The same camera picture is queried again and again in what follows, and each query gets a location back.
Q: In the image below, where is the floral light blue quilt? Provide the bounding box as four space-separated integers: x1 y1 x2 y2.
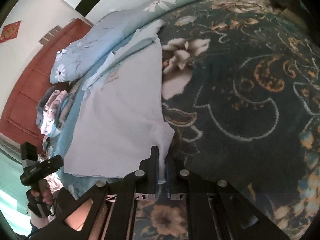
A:
49 0 296 85

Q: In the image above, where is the red wall decoration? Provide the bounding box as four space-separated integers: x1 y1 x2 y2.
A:
0 21 21 43

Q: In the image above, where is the light blue sweatshirt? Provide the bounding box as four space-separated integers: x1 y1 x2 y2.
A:
64 20 174 181

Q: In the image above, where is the person's left hand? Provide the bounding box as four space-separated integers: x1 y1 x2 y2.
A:
30 179 53 205

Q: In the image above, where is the dark floral bed blanket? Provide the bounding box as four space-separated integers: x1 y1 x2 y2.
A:
132 0 320 240

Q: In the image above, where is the red wooden bed frame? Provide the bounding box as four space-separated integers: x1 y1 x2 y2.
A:
1 18 92 150

